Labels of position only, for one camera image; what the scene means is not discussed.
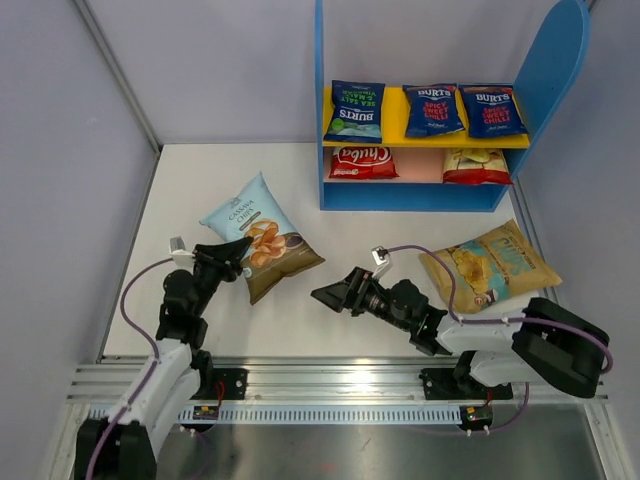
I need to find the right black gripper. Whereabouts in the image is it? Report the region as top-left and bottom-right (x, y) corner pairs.
(314, 265), (413, 331)

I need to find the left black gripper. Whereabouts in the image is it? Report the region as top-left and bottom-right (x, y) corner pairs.
(190, 237), (253, 317)

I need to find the light blue cassava chips bag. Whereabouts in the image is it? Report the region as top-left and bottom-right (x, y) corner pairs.
(200, 174), (324, 305)

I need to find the red Chuba bag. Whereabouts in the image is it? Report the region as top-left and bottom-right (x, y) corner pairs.
(329, 146), (398, 180)
(442, 148), (512, 185)

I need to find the yellow chips bag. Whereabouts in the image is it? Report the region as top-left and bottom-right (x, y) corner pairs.
(420, 220), (562, 314)

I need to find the blue Burts sea salt bag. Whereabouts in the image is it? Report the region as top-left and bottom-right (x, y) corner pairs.
(323, 80), (386, 144)

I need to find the blue Burts chilli bag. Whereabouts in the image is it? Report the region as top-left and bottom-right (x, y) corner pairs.
(403, 83), (464, 139)
(459, 84), (528, 139)

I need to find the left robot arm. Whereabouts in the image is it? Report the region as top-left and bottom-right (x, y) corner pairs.
(73, 237), (252, 479)

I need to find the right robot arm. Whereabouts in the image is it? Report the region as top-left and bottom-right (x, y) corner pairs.
(311, 267), (613, 398)

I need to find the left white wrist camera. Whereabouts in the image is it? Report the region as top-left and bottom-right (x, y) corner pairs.
(169, 236), (194, 270)

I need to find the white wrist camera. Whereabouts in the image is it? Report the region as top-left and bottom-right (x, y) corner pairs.
(169, 236), (194, 270)
(371, 246), (392, 279)

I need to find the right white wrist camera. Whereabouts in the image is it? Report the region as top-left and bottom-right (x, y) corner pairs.
(371, 246), (392, 279)

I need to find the aluminium mounting rail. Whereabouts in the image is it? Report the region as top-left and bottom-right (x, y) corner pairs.
(64, 354), (609, 406)

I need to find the white slotted cable duct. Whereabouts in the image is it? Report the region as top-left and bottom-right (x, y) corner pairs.
(177, 403), (461, 425)

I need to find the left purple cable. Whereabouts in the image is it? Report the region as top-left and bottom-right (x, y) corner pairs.
(82, 257), (176, 480)

